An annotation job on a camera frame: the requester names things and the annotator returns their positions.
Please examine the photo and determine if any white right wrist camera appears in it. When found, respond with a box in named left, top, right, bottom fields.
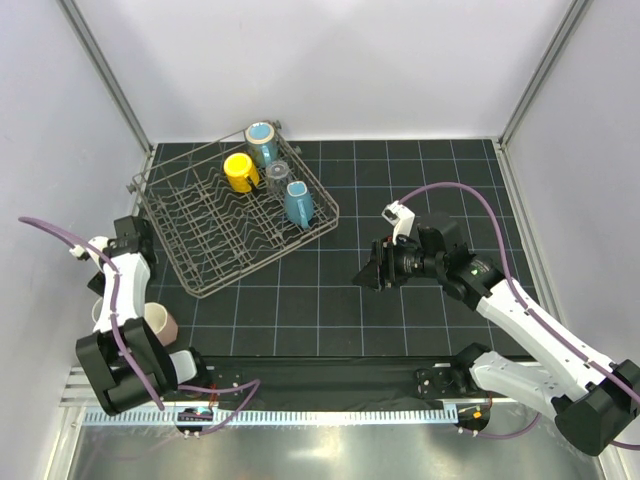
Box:
left=381, top=200, right=415, bottom=245

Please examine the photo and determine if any clear glass cup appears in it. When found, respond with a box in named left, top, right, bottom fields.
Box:
left=265, top=160, right=293, bottom=198

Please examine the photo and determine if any pink mug left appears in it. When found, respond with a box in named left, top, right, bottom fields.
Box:
left=91, top=297, right=103, bottom=323

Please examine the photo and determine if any aluminium frame post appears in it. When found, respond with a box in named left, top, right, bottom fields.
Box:
left=497, top=0, right=592, bottom=150
left=56, top=0, right=153, bottom=155

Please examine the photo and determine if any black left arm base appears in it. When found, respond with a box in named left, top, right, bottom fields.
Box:
left=187, top=357, right=246, bottom=407

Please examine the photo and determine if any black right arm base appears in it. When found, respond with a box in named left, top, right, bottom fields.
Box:
left=414, top=364, right=492, bottom=400

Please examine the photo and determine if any blue flower mug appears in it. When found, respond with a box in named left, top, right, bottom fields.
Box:
left=284, top=181, right=314, bottom=229

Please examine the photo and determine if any blue butterfly mug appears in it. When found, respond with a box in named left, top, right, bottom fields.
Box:
left=244, top=121, right=278, bottom=168

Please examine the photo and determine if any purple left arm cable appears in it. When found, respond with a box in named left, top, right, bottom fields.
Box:
left=18, top=216, right=262, bottom=435

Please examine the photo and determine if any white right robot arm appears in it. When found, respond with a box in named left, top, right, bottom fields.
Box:
left=353, top=203, right=639, bottom=456

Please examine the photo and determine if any black grid mat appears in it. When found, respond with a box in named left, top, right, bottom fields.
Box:
left=146, top=139, right=536, bottom=357

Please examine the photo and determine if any aluminium frame post left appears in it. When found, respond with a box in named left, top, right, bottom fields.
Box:
left=56, top=0, right=153, bottom=155

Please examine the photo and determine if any pink mug right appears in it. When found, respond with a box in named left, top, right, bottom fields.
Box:
left=144, top=302, right=179, bottom=346

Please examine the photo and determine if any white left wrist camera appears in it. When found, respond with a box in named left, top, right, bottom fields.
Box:
left=69, top=236, right=109, bottom=262

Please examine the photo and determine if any pink mug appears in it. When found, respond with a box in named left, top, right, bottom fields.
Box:
left=91, top=297, right=103, bottom=323
left=144, top=302, right=179, bottom=346

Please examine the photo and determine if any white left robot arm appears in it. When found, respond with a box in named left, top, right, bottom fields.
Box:
left=70, top=216, right=212, bottom=416

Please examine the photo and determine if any grey wire dish rack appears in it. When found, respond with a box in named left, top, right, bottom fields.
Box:
left=127, top=132, right=339, bottom=298

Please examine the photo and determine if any yellow mug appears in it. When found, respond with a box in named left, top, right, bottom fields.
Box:
left=223, top=152, right=260, bottom=193

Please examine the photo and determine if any aluminium frame post right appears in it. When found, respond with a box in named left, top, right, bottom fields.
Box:
left=497, top=0, right=592, bottom=150

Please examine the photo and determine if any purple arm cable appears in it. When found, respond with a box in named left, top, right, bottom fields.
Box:
left=18, top=216, right=262, bottom=435
left=399, top=182, right=640, bottom=451

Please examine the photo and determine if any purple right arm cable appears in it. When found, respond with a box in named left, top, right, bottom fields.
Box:
left=399, top=182, right=640, bottom=451

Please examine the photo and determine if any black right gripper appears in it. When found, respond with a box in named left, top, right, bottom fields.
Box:
left=352, top=232, right=444, bottom=292

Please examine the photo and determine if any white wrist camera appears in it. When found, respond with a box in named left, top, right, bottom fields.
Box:
left=381, top=200, right=415, bottom=245
left=69, top=236, right=109, bottom=262

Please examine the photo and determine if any white slotted cable duct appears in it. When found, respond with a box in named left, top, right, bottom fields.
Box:
left=82, top=403, right=458, bottom=428

